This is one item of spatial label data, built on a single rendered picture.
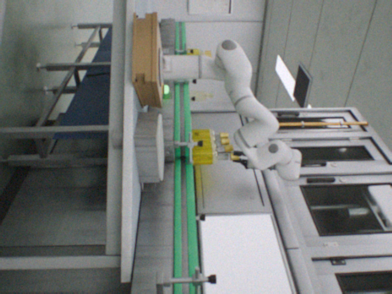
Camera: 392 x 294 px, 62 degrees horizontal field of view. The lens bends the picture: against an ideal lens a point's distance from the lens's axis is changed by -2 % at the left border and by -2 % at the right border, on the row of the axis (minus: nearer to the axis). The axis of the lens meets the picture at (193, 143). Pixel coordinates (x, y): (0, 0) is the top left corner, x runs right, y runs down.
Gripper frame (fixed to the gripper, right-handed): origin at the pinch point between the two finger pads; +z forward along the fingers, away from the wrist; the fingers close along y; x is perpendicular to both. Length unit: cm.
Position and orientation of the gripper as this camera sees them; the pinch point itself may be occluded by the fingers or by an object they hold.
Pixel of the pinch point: (237, 156)
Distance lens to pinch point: 163.8
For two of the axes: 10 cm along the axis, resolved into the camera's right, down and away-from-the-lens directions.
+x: -2.2, 5.9, -7.8
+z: -9.8, -1.4, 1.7
